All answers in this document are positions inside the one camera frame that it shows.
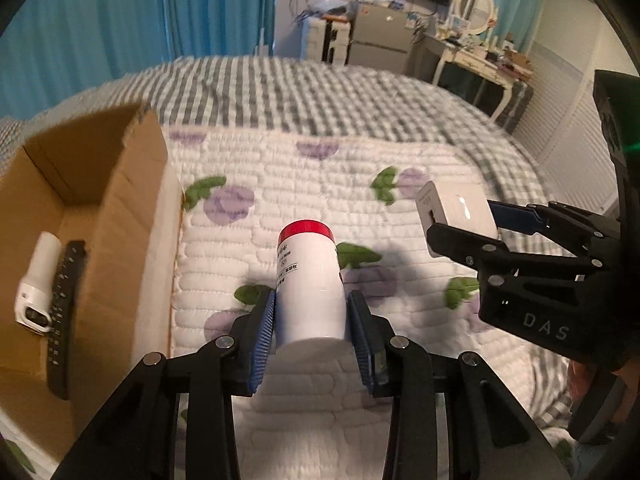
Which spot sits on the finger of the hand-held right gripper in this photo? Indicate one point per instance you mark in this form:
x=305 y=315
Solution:
x=465 y=245
x=520 y=217

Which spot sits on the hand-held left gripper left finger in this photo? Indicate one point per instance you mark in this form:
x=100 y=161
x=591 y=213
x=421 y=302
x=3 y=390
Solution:
x=262 y=340

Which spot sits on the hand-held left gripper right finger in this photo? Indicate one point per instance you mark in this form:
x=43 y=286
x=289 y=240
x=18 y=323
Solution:
x=362 y=345

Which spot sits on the white power adapter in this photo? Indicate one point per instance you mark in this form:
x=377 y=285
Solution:
x=460 y=207

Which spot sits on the white bottle with red cap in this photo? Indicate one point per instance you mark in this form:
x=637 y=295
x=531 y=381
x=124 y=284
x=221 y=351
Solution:
x=310 y=290

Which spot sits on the brown cardboard box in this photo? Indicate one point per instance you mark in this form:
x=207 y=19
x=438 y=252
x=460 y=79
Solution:
x=120 y=240

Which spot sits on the black remote control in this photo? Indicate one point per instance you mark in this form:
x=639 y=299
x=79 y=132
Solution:
x=65 y=320

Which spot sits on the white handheld thermometer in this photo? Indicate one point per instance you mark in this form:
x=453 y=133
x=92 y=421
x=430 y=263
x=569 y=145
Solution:
x=37 y=280

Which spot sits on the person's right hand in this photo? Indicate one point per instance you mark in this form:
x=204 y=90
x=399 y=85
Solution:
x=582 y=385

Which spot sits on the brown suitcase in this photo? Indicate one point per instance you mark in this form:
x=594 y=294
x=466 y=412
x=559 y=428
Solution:
x=515 y=107

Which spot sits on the white louvred wardrobe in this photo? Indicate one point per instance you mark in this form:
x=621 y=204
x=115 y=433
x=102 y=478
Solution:
x=565 y=85

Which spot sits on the white floral quilted blanket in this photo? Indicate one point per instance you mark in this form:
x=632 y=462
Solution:
x=300 y=195

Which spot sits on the white vanity table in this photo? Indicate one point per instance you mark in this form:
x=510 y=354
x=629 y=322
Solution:
x=475 y=62

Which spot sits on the white oval vanity mirror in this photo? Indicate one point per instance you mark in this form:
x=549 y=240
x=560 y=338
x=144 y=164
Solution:
x=475 y=7

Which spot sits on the grey checked bedsheet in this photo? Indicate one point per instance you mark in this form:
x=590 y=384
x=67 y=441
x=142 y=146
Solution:
x=310 y=90

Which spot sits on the silver small refrigerator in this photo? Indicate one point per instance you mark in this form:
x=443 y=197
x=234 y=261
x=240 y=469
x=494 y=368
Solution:
x=380 y=35

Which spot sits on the white hard suitcase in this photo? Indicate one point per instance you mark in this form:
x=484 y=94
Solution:
x=327 y=40

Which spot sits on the clear plastic bag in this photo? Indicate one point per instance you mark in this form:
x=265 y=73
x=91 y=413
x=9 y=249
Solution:
x=330 y=4

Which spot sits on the teal window curtain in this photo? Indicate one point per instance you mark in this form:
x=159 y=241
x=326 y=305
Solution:
x=225 y=5
x=75 y=20

